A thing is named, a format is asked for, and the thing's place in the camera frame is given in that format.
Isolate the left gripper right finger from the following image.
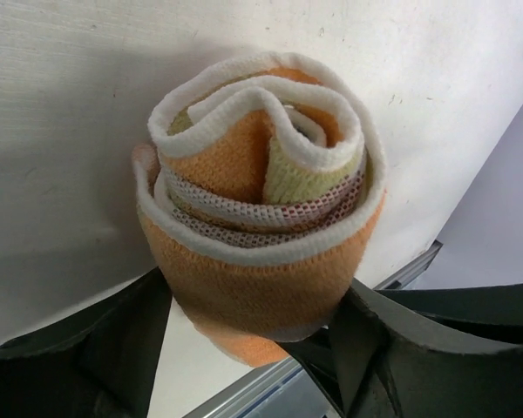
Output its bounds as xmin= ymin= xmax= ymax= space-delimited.
xmin=284 ymin=283 xmax=523 ymax=417

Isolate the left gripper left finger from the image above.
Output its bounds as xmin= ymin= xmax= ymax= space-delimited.
xmin=0 ymin=269 xmax=172 ymax=417

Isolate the orange polka dot towel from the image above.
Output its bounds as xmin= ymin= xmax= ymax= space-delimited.
xmin=132 ymin=52 xmax=387 ymax=367

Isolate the aluminium mounting rail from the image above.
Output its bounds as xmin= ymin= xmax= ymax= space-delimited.
xmin=185 ymin=239 xmax=445 ymax=418

